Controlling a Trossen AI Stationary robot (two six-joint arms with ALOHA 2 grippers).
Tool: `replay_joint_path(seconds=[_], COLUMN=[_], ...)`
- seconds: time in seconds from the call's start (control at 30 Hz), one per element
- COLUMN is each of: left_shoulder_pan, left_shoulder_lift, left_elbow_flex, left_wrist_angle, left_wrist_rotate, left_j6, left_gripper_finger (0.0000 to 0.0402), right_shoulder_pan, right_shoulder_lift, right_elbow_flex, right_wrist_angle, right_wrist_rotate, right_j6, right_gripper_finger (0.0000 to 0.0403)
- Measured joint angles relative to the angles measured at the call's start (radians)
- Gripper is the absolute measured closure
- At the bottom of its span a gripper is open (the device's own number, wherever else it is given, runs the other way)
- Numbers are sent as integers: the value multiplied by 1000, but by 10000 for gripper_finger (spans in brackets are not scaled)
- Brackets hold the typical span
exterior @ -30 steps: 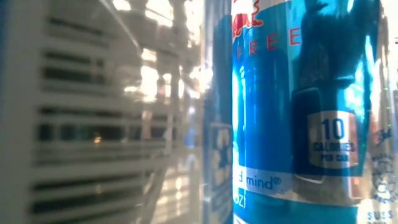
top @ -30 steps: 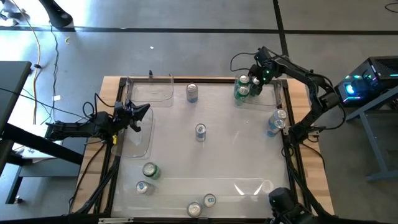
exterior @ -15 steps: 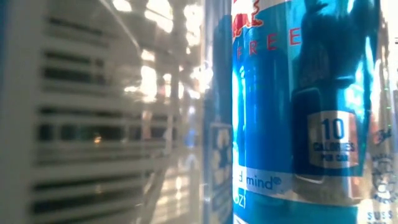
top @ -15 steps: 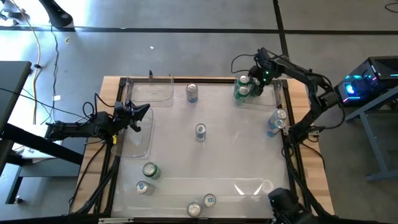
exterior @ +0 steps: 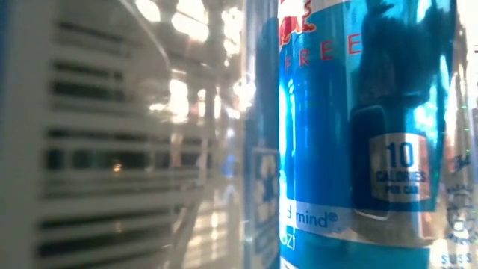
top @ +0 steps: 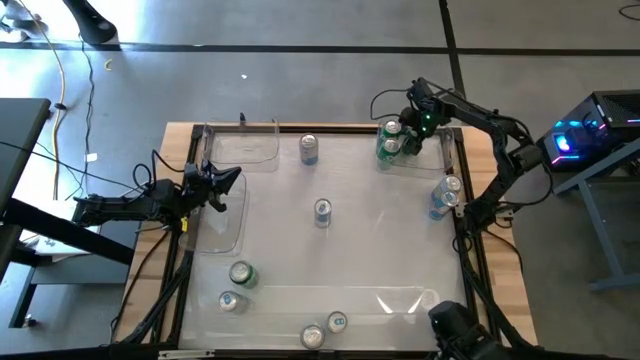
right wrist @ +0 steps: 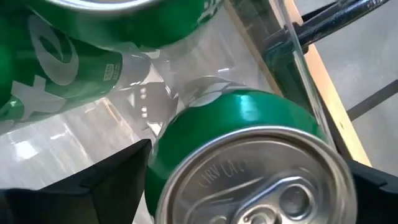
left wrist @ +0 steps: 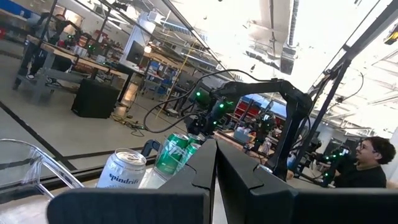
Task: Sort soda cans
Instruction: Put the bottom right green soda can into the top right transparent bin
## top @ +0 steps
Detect clear plastic bin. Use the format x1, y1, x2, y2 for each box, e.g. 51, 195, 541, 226
178, 169, 250, 255
375, 118, 457, 180
202, 118, 281, 174

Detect black desk top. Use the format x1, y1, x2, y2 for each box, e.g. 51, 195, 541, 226
0, 97, 52, 214

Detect yellow floor cable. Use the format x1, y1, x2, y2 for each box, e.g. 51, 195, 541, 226
17, 0, 68, 201

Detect black chair foot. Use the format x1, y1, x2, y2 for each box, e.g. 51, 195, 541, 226
62, 0, 120, 46

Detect silver frame bracket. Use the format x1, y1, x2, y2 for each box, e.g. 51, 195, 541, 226
157, 349, 217, 360

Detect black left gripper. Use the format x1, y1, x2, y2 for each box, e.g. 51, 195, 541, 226
180, 160, 244, 214

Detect grey low shelf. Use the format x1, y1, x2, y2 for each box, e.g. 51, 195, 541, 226
29, 219, 144, 286

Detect black floor cable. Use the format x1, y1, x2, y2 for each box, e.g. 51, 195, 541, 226
78, 37, 99, 194

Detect white paper sheets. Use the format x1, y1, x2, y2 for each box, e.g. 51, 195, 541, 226
19, 199, 107, 257

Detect RGB lit computer tower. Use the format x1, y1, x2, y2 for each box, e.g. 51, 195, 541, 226
537, 89, 640, 174

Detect green Sprite can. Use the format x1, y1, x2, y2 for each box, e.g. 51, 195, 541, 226
375, 135, 404, 164
382, 118, 404, 140
228, 259, 260, 290

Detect light blue Red Bull can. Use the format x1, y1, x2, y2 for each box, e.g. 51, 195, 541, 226
428, 189, 460, 222
326, 310, 349, 335
217, 290, 250, 315
313, 197, 333, 229

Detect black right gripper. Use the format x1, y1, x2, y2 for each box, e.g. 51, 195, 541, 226
405, 76, 447, 156

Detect black desk support beam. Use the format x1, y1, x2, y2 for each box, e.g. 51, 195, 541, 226
0, 197, 137, 266

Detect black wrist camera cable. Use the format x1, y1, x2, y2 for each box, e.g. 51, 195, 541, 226
369, 87, 416, 122
131, 148, 187, 197

